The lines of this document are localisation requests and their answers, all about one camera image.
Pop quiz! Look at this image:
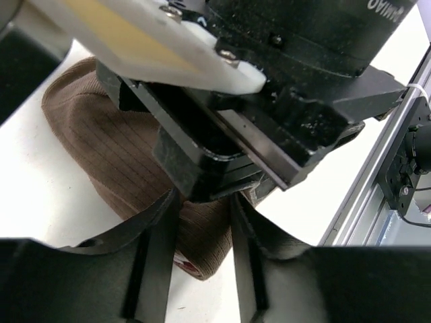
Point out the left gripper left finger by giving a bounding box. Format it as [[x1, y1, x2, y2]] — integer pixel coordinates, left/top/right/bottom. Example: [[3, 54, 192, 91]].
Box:
[[57, 188, 183, 322]]

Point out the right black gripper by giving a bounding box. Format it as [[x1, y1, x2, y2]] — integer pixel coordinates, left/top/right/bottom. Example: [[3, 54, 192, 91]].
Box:
[[96, 1, 406, 202]]

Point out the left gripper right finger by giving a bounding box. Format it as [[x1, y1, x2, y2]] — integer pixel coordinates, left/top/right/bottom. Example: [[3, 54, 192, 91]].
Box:
[[230, 193, 316, 323]]

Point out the brown striped sock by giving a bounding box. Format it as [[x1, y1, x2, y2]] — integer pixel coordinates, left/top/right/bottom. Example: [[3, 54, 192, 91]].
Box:
[[41, 57, 232, 281]]

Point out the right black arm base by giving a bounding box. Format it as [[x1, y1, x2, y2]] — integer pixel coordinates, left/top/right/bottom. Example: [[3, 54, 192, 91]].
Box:
[[377, 97, 430, 227]]

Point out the aluminium frame rail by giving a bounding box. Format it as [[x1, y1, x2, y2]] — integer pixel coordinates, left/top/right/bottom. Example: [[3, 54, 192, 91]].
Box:
[[319, 51, 430, 246]]

